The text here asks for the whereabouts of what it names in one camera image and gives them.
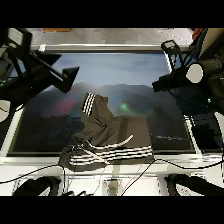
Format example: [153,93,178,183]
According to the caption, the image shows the black cable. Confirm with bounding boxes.
[120,157,224,197]
[0,163,67,194]

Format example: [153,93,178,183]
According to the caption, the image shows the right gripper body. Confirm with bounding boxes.
[152,66,190,93]

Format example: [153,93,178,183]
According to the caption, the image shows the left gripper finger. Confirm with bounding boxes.
[31,50,63,68]
[49,66,81,94]

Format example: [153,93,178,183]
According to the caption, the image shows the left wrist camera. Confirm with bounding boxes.
[5,28,34,69]

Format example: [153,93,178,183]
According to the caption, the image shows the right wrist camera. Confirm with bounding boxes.
[160,39,182,69]

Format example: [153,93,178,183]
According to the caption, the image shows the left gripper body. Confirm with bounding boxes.
[5,54,65,102]

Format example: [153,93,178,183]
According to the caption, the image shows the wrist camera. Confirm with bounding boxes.
[5,28,34,69]
[160,39,182,69]

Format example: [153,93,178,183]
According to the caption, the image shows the silver frame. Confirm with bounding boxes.
[0,43,224,197]

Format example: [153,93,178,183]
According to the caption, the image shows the grey striped pants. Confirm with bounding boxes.
[58,92,155,173]

